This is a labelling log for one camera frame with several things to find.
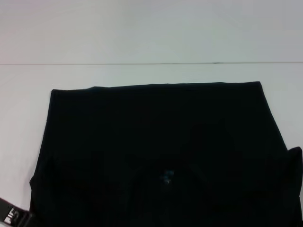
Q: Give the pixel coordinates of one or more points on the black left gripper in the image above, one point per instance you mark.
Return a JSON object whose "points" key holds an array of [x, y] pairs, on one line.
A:
{"points": [[14, 214]]}

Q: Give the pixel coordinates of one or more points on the black T-shirt with FREE print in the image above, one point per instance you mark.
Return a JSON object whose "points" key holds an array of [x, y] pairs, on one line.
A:
{"points": [[161, 146]]}

